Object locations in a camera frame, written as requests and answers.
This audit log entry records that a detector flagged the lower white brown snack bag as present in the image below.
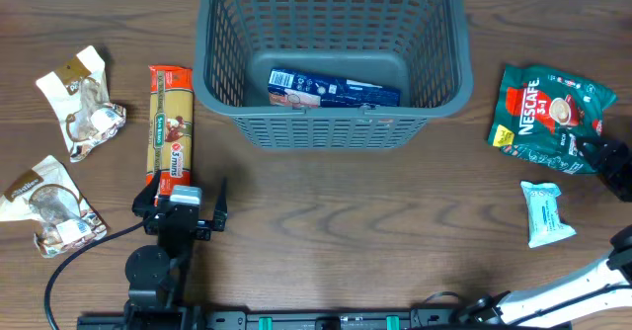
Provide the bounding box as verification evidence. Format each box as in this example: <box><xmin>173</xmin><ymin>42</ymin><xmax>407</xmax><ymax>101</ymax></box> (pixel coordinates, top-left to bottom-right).
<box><xmin>1</xmin><ymin>155</ymin><xmax>108</xmax><ymax>258</ymax></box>

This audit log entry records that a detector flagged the white teal tissue pack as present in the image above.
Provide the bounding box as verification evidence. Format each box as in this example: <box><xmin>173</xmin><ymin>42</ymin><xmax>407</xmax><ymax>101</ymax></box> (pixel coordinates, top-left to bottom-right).
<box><xmin>520</xmin><ymin>181</ymin><xmax>577</xmax><ymax>249</ymax></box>

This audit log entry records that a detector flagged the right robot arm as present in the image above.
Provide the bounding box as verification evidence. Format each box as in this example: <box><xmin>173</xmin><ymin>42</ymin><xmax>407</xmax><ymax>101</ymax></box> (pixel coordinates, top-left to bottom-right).
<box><xmin>453</xmin><ymin>137</ymin><xmax>631</xmax><ymax>328</ymax></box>

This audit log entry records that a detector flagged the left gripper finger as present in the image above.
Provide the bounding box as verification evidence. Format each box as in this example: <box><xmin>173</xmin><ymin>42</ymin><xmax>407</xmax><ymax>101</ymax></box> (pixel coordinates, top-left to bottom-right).
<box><xmin>131</xmin><ymin>171</ymin><xmax>161</xmax><ymax>217</ymax></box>
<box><xmin>212</xmin><ymin>178</ymin><xmax>228</xmax><ymax>231</ymax></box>

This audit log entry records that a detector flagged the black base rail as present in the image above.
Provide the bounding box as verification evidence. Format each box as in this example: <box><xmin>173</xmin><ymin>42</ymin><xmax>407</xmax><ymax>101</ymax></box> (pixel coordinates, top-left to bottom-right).
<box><xmin>76</xmin><ymin>303</ymin><xmax>574</xmax><ymax>330</ymax></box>

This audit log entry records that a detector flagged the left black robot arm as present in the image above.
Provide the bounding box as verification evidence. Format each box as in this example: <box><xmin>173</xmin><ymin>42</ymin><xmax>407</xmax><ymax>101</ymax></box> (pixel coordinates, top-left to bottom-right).
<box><xmin>122</xmin><ymin>173</ymin><xmax>228</xmax><ymax>330</ymax></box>

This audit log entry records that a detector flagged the white brown snack bag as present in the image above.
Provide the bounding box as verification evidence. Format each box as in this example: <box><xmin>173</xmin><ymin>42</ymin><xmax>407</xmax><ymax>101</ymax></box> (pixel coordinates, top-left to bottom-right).
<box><xmin>36</xmin><ymin>45</ymin><xmax>126</xmax><ymax>163</ymax></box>
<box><xmin>1</xmin><ymin>155</ymin><xmax>108</xmax><ymax>258</ymax></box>

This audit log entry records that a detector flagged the left black cable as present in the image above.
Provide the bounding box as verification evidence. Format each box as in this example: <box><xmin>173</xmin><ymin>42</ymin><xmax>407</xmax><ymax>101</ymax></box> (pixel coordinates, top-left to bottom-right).
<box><xmin>43</xmin><ymin>219</ymin><xmax>149</xmax><ymax>330</ymax></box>

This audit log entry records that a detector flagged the San Remo spaghetti pack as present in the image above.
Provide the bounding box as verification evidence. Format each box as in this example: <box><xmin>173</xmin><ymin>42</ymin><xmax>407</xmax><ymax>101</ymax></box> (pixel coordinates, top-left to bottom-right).
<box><xmin>146</xmin><ymin>65</ymin><xmax>195</xmax><ymax>199</ymax></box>

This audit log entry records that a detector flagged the green Nescafe coffee bag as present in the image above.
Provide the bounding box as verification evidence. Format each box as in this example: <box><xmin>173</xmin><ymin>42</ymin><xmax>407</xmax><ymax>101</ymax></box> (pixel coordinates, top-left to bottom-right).
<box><xmin>488</xmin><ymin>65</ymin><xmax>617</xmax><ymax>175</ymax></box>

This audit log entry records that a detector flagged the upper white brown snack bag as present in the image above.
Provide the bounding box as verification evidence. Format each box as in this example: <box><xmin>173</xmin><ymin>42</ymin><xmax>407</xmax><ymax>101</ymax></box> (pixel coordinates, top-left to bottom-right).
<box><xmin>36</xmin><ymin>45</ymin><xmax>126</xmax><ymax>163</ymax></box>

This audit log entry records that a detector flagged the grey plastic basket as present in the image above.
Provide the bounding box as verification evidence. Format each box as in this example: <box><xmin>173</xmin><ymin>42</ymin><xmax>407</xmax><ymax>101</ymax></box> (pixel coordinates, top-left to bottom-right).
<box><xmin>194</xmin><ymin>0</ymin><xmax>473</xmax><ymax>149</ymax></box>

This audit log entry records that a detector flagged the blue food box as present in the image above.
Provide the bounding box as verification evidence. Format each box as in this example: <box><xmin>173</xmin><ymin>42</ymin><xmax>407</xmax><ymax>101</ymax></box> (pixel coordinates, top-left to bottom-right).
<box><xmin>268</xmin><ymin>68</ymin><xmax>401</xmax><ymax>108</ymax></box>

